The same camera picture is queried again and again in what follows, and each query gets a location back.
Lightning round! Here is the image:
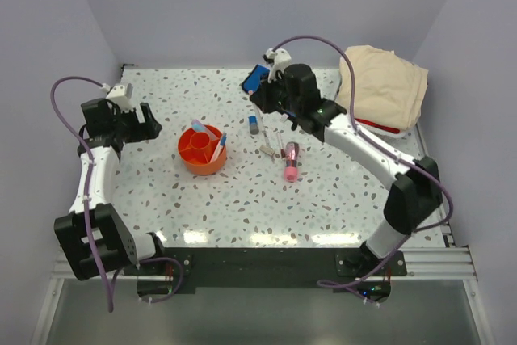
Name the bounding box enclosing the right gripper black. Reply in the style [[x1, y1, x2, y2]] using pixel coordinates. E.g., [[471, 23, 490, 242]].
[[250, 70, 301, 116]]

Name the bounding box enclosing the blue cap grey glue stick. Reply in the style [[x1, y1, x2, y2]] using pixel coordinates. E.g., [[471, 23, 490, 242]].
[[248, 116, 259, 135]]

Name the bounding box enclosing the blue cap white pen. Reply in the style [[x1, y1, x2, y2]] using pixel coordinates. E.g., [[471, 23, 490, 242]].
[[210, 133, 227, 162]]

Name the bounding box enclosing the orange round organizer container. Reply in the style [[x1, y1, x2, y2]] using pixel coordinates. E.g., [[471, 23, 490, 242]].
[[177, 124, 227, 176]]

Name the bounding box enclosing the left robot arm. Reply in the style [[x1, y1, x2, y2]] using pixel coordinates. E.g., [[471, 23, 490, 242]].
[[54, 99, 167, 280]]

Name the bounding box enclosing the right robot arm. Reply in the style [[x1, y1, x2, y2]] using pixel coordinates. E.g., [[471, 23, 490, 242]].
[[250, 64, 443, 275]]

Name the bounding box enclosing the pink patterned tube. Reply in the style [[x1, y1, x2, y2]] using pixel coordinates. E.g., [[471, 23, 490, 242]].
[[284, 142, 300, 183]]

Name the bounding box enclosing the red tip clear pen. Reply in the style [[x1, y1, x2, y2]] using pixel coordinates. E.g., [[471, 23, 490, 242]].
[[276, 132, 285, 158]]

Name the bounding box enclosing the beige folded cloth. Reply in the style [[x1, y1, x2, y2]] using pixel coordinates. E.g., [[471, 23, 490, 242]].
[[335, 45, 429, 132]]

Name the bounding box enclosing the red cloth in basket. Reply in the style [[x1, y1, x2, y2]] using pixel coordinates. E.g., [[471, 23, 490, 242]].
[[357, 119, 401, 134]]

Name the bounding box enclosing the white plastic basket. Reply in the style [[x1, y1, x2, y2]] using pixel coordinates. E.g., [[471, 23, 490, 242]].
[[355, 118, 409, 139]]

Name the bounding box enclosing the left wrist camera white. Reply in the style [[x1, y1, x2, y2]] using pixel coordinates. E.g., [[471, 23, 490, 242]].
[[101, 83, 135, 113]]

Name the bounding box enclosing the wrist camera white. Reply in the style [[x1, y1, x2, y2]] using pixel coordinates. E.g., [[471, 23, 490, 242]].
[[101, 83, 135, 113], [263, 48, 292, 82]]

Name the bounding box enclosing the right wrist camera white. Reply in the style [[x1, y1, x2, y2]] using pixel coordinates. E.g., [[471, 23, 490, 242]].
[[263, 48, 292, 82]]

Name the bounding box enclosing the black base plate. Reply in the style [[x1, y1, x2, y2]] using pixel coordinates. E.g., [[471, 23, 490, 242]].
[[122, 247, 408, 302]]

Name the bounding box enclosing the aluminium rail frame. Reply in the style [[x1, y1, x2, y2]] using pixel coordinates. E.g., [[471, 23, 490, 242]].
[[30, 124, 496, 345]]

